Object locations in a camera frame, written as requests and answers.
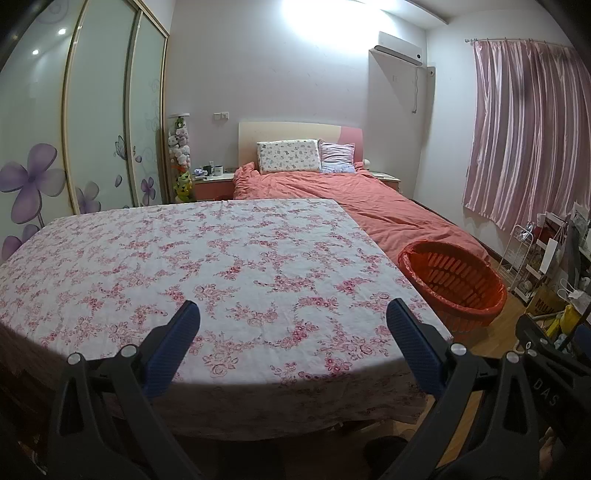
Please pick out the pink striped curtain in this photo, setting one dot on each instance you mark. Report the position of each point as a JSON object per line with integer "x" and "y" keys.
{"x": 517, "y": 138}

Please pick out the plush toy display tube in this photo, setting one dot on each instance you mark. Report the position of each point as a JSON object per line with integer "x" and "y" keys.
{"x": 180, "y": 152}

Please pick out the pink white nightstand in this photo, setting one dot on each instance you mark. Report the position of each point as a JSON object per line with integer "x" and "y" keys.
{"x": 388, "y": 177}
{"x": 212, "y": 189}

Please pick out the cluttered white shelf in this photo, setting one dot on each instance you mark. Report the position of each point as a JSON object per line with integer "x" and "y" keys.
{"x": 549, "y": 249}

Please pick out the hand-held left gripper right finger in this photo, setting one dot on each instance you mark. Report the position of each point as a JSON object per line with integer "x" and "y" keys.
{"x": 415, "y": 350}

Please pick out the white wall socket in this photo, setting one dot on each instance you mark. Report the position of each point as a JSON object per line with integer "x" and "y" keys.
{"x": 221, "y": 116}

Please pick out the curtain rod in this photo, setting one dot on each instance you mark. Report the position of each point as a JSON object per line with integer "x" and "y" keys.
{"x": 503, "y": 41}

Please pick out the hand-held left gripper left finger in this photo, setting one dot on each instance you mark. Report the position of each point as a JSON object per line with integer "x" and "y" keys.
{"x": 171, "y": 341}

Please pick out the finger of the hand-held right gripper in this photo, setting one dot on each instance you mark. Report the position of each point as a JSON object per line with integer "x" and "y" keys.
{"x": 549, "y": 392}
{"x": 549, "y": 341}

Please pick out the white air conditioner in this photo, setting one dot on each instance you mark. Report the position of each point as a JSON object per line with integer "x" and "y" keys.
{"x": 399, "y": 48}

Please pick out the bed with orange duvet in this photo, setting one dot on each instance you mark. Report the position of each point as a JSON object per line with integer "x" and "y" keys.
{"x": 351, "y": 198}

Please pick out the white floral pillow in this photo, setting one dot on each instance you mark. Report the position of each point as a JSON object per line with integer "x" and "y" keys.
{"x": 288, "y": 157}

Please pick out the yellow object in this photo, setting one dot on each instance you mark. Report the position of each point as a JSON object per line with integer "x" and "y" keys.
{"x": 561, "y": 321}

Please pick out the wardrobe with purple flowers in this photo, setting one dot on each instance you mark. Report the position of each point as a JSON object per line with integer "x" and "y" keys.
{"x": 97, "y": 115}

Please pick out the pink floral tablecloth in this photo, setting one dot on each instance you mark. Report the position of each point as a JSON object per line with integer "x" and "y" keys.
{"x": 161, "y": 258}

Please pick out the cream pink headboard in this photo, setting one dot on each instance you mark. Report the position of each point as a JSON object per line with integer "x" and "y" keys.
{"x": 286, "y": 131}

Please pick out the pink striped pillow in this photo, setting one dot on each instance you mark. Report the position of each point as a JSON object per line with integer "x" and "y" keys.
{"x": 337, "y": 157}

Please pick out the orange plastic basket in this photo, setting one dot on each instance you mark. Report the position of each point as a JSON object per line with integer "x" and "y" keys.
{"x": 450, "y": 304}

